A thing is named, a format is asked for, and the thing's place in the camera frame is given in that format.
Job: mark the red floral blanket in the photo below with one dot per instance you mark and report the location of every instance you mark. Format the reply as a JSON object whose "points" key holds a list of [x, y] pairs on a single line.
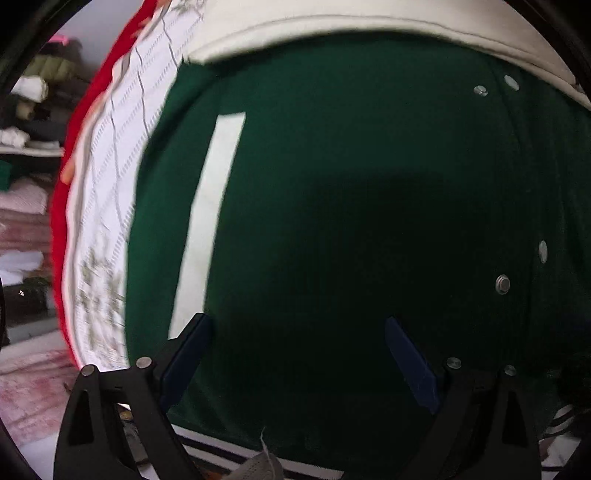
{"points": [[57, 230]]}

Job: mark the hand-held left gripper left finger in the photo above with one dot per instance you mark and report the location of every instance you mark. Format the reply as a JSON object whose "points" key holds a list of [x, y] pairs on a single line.
{"points": [[184, 364]]}

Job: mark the white floral printed cloth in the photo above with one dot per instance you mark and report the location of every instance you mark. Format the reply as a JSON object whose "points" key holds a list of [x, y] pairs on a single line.
{"points": [[115, 161]]}

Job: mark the green jacket with white stripes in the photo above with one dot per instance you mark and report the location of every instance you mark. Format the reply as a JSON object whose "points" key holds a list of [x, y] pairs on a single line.
{"points": [[346, 207]]}

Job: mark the pink folded blankets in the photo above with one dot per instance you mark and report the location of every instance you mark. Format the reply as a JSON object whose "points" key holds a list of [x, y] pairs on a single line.
{"points": [[23, 207]]}

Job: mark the shelf of folded clothes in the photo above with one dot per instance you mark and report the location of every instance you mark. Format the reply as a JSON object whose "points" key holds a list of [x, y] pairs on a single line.
{"points": [[37, 92]]}

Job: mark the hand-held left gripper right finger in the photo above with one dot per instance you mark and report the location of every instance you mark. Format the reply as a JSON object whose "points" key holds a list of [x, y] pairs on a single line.
{"points": [[415, 369]]}

